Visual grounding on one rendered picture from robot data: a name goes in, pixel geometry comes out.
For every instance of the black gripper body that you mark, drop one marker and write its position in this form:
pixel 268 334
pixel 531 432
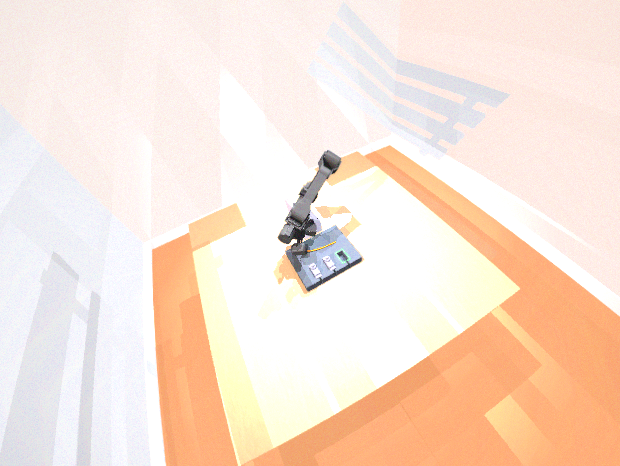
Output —
pixel 299 247

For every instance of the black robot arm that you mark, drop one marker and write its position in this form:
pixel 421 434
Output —
pixel 328 164

